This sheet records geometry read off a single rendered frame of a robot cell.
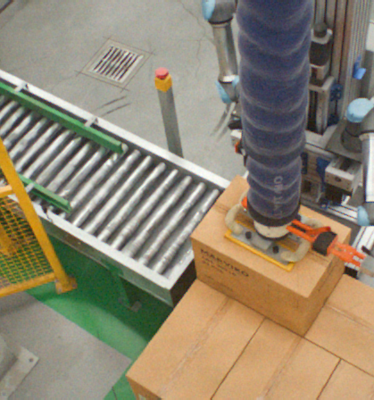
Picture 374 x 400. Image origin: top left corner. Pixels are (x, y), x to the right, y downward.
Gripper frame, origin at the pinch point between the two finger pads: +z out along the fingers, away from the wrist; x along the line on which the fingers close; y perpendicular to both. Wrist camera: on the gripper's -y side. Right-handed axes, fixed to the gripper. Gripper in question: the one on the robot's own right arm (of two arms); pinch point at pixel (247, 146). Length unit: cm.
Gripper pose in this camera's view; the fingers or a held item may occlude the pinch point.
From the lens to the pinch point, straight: 338.3
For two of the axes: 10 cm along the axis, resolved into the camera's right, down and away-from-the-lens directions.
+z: 1.0, 5.7, 8.2
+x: 5.8, -7.0, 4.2
